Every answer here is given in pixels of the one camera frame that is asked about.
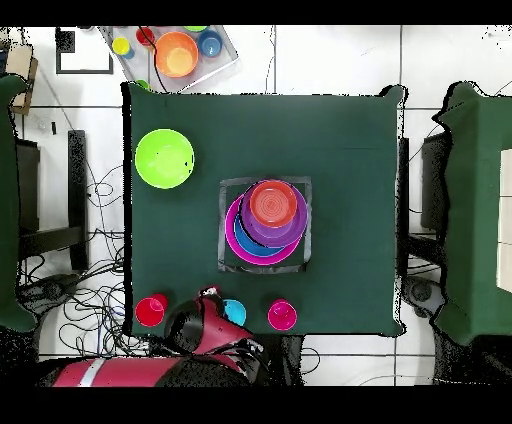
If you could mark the small cyan bowl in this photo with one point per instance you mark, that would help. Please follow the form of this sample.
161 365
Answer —
236 312

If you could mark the large pink bowl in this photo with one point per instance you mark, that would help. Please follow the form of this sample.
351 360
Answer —
230 236

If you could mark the large blue bowl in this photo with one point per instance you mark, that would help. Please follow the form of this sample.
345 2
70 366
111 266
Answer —
248 244

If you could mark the purple bowl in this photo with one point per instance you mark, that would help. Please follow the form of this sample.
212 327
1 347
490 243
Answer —
276 236

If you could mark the orange ribbed bowl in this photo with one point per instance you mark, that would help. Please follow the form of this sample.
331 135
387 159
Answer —
274 204

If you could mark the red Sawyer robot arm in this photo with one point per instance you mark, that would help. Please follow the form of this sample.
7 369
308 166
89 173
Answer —
216 328

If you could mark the red cup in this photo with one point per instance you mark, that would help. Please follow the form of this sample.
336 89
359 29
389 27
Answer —
144 36
148 312

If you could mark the pink cup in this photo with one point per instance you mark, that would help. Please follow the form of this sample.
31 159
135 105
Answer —
282 316

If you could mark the large green bowl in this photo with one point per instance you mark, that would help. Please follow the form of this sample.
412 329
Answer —
164 158

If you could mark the black floor device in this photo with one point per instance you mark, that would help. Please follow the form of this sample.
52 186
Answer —
52 288
420 292

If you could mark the dark green table cloth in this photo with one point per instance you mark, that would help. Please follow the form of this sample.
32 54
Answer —
260 116

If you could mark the green cup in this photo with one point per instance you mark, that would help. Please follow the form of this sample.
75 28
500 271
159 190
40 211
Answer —
144 84

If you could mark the green covered side table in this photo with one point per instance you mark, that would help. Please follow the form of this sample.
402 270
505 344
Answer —
476 200
8 200

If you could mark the clear plastic tray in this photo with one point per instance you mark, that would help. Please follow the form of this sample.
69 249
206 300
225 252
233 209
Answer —
138 66

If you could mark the large orange bowl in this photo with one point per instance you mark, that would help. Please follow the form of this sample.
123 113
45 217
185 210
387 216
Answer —
176 55

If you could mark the blue cup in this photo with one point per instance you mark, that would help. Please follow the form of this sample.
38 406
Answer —
210 43

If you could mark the yellow cup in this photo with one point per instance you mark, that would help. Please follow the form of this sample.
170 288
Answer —
120 46

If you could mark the brown cardboard box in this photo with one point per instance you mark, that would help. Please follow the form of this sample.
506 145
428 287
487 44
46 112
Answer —
22 68

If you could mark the beige box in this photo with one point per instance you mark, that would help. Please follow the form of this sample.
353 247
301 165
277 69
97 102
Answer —
504 220

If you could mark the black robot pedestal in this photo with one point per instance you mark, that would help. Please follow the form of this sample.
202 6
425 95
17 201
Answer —
284 360

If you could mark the black table leg frame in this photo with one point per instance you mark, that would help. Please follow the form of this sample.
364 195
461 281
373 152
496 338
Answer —
430 180
76 180

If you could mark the black floor tape frame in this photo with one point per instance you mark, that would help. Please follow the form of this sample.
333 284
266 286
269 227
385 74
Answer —
84 72

